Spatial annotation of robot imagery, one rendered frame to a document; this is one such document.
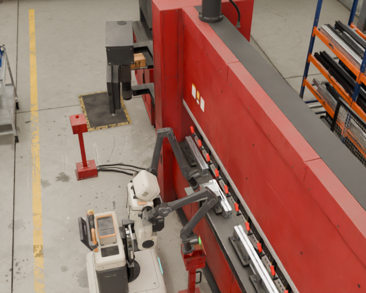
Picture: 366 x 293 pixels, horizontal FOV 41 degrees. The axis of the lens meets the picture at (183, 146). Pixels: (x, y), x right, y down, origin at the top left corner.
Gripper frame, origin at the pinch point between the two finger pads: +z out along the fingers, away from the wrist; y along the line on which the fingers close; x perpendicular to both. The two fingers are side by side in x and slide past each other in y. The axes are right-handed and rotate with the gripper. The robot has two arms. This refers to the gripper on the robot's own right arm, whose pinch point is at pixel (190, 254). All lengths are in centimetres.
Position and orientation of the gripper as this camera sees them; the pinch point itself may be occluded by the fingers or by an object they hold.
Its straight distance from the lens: 402.1
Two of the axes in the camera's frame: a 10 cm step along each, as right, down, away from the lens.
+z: 2.2, 7.2, 6.6
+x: -2.3, -6.2, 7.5
